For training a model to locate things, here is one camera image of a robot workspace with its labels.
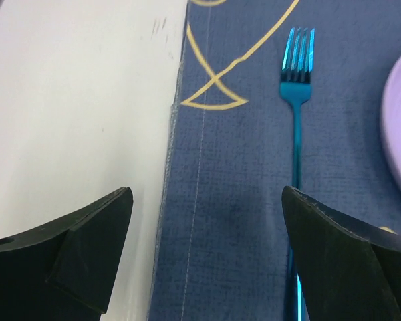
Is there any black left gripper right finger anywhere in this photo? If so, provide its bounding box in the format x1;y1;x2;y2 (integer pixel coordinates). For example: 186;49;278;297
281;186;401;320

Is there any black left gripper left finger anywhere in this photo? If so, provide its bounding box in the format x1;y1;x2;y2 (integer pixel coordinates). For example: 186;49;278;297
0;187;134;320

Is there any blue cloth placemat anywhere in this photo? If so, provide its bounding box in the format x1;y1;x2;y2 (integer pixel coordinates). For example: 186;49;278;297
147;1;401;320

